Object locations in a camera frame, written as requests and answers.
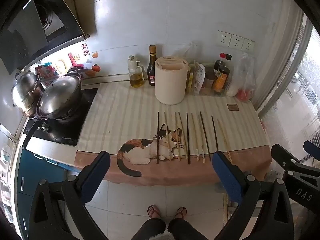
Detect blue kitchen cabinet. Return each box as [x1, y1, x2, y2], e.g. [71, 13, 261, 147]
[14, 146, 75, 233]

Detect black glass gas stove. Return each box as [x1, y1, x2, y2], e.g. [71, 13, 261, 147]
[23, 87, 98, 147]

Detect person's left leg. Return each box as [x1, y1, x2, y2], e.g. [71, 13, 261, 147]
[131, 205, 167, 240]

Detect person's right leg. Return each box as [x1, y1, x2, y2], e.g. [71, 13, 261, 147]
[167, 206, 198, 240]

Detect glass oil dispenser bottle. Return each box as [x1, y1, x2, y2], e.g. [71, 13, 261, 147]
[128, 55, 145, 88]

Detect set of mixed chopsticks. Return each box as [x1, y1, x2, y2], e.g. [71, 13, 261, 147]
[156, 111, 233, 165]

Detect red-capped dark bottle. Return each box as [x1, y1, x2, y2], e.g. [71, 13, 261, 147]
[214, 53, 226, 77]

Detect dark thin chopstick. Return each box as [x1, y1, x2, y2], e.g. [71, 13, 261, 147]
[199, 111, 211, 161]

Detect black range hood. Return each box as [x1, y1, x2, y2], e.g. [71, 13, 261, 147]
[0, 0, 90, 75]

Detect cluster of colourful wall decorations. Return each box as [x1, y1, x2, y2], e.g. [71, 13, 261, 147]
[35, 52, 84, 87]

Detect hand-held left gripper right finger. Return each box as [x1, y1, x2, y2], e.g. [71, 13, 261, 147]
[212, 151, 294, 240]

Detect red tomatoes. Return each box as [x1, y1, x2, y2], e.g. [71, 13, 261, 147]
[237, 89, 252, 102]

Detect cream chopstick holder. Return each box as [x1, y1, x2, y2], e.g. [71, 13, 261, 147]
[154, 56, 188, 105]

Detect white seasoning packet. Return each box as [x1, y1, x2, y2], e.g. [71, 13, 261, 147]
[194, 60, 206, 94]

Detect striped cat-print mat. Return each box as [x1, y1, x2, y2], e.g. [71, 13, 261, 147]
[75, 81, 273, 187]

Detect dark sauce bottle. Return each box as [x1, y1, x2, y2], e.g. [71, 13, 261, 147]
[147, 45, 157, 86]

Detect clear plastic organizer tray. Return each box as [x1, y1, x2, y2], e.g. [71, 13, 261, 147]
[187, 62, 235, 97]

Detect sliding window frame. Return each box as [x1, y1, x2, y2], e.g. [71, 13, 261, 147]
[257, 12, 320, 165]

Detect person's leg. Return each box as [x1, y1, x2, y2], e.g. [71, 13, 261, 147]
[167, 206, 198, 240]
[131, 205, 167, 240]

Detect white wall socket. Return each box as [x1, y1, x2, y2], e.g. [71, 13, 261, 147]
[242, 38, 256, 52]
[229, 34, 244, 50]
[216, 30, 232, 47]

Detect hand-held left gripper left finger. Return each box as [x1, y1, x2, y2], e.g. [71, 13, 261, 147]
[27, 151, 111, 240]

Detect steel wok lid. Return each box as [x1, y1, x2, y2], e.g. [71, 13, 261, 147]
[39, 75, 82, 117]

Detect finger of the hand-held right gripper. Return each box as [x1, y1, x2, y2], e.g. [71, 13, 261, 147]
[303, 141, 320, 160]
[271, 144, 308, 178]

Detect steel stacked steamer pot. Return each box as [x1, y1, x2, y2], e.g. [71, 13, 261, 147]
[11, 71, 42, 117]

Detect clear plastic bag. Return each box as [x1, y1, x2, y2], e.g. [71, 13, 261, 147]
[229, 52, 257, 102]

